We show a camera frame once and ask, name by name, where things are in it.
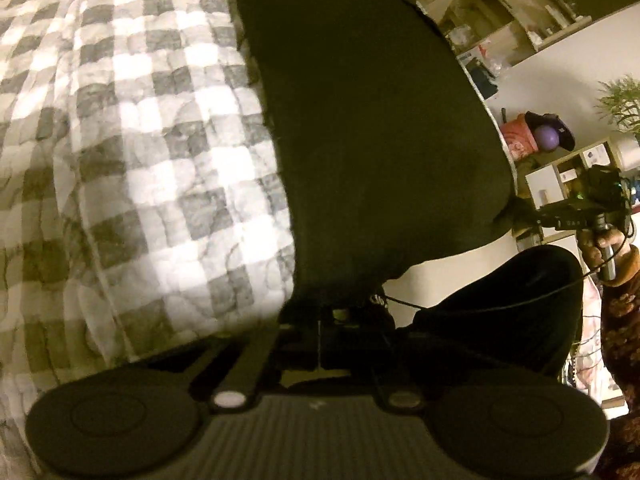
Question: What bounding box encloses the person's right forearm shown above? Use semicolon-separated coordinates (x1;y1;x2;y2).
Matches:
595;245;640;480

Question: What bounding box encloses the wooden shelf unit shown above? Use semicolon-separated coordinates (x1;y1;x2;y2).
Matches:
415;0;640;101

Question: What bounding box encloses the person's right hand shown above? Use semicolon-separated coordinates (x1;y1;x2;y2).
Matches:
580;227;628;273

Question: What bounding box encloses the purple ball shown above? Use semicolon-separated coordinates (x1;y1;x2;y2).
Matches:
535;127;561;153

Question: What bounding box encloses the potted plant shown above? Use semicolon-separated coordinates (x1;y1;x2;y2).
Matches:
595;75;640;161

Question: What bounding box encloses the white cubby cabinet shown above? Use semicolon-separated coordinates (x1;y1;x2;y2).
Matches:
515;140;640;246

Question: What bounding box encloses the black cable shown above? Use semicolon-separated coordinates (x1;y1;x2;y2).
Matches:
370;240;640;311

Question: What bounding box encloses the grey checkered blanket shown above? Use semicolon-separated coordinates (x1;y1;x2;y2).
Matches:
0;0;301;480

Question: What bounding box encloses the black garment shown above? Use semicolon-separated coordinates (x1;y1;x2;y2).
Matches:
227;0;586;386

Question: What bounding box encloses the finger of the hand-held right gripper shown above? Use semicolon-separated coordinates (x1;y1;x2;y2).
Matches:
495;200;543;235

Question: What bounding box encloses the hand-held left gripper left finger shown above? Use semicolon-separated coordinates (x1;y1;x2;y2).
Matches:
142;310;320;408

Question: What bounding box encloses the pink patterned cloth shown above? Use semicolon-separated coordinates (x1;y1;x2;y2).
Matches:
565;280;608;401

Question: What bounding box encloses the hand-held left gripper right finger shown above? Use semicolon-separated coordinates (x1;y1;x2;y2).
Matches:
320;310;451;408

